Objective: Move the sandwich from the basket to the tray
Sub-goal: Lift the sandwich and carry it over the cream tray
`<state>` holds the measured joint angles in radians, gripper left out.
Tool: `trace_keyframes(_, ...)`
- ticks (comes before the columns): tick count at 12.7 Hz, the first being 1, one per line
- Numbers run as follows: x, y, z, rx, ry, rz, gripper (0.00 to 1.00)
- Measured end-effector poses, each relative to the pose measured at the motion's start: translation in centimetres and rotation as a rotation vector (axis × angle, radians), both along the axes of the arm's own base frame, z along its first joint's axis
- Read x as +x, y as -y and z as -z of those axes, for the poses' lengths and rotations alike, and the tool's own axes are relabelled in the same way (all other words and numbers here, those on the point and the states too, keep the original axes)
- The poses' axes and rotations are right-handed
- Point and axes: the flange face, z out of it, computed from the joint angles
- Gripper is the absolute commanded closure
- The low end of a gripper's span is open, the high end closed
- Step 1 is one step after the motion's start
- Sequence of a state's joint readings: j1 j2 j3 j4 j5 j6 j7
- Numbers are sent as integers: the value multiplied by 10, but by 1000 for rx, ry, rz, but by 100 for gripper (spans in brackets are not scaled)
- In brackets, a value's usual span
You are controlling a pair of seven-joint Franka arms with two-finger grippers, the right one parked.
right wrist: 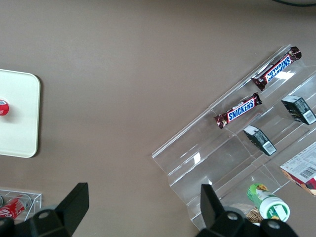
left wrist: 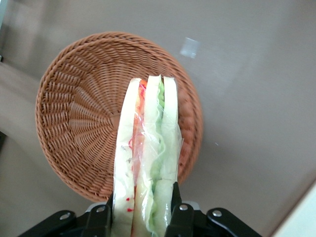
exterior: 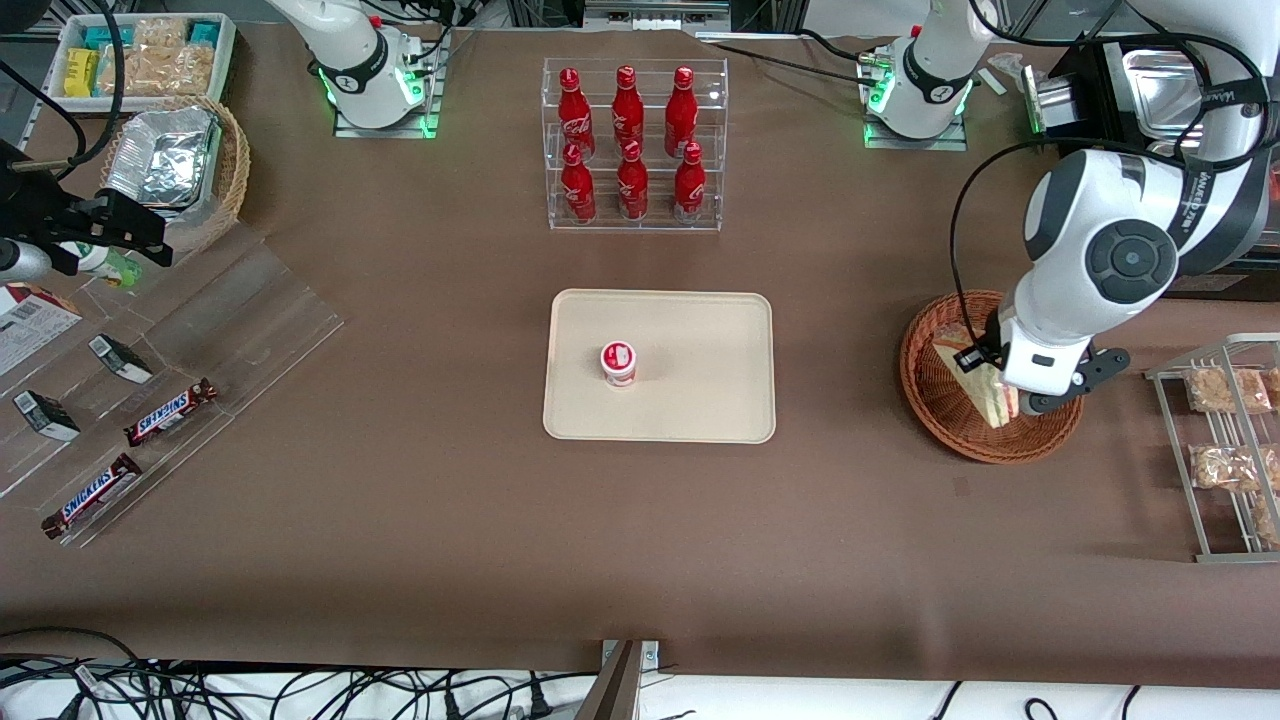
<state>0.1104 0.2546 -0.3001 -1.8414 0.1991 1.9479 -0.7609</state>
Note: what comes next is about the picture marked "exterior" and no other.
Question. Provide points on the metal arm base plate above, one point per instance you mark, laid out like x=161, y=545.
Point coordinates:
x=435, y=100
x=915, y=142

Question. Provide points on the metal post bracket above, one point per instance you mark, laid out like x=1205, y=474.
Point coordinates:
x=625, y=685

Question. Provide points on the yellow snack packet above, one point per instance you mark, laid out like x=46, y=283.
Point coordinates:
x=82, y=72

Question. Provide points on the small black carton box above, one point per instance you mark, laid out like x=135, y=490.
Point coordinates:
x=120, y=358
x=45, y=415

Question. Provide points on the grey plastic storage bin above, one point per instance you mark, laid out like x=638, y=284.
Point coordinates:
x=225, y=60

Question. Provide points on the red white yogurt cup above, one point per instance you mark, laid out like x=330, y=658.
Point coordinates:
x=618, y=362

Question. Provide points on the black power plug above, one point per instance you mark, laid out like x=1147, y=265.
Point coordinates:
x=538, y=705
x=450, y=705

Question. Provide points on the red cola bottle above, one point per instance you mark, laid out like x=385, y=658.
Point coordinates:
x=681, y=115
x=574, y=115
x=577, y=190
x=689, y=188
x=627, y=110
x=632, y=185

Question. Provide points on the white red printed carton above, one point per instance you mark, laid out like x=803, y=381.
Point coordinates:
x=30, y=325

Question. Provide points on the clear acrylic bottle rack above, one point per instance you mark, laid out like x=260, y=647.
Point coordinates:
x=635, y=225

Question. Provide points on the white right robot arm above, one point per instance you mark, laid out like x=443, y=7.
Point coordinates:
x=350, y=60

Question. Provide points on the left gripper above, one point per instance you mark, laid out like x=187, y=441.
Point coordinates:
x=992, y=338

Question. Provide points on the brown round wicker basket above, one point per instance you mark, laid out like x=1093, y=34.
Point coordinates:
x=940, y=400

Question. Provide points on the light wicker basket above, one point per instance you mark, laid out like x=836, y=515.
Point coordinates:
x=232, y=170

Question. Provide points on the clear cracker packet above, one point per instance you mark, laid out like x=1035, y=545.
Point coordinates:
x=188, y=70
x=130, y=72
x=160, y=33

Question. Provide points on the aluminium frame profile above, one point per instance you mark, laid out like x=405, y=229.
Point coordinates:
x=655, y=10

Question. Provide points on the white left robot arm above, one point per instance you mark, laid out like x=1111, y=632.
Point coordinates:
x=1080, y=200

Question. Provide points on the white paper tag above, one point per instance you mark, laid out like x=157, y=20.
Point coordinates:
x=997, y=75

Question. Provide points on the stainless steel pan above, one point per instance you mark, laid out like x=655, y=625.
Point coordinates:
x=1165, y=95

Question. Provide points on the clear fried snack packet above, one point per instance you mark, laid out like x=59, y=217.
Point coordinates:
x=1274, y=385
x=1235, y=467
x=1268, y=522
x=1225, y=390

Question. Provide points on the green white plastic bottle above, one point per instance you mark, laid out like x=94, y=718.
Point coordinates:
x=105, y=265

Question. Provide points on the Snickers chocolate bar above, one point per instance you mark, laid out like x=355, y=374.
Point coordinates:
x=170, y=412
x=90, y=497

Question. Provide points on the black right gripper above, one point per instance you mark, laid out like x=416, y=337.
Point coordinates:
x=40, y=212

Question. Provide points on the aluminium foil tray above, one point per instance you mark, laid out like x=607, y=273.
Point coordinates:
x=160, y=160

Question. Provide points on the triangular sandwich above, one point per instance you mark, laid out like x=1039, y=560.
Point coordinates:
x=975, y=385

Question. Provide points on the teal snack packet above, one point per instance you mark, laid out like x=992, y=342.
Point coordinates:
x=204, y=32
x=108, y=37

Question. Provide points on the clear acrylic stepped display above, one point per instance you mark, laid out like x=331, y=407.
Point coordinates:
x=250, y=310

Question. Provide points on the cream rectangular plastic tray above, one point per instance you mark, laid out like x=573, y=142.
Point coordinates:
x=690, y=340

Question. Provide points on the shiny steel container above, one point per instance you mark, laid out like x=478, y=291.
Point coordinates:
x=1045, y=100

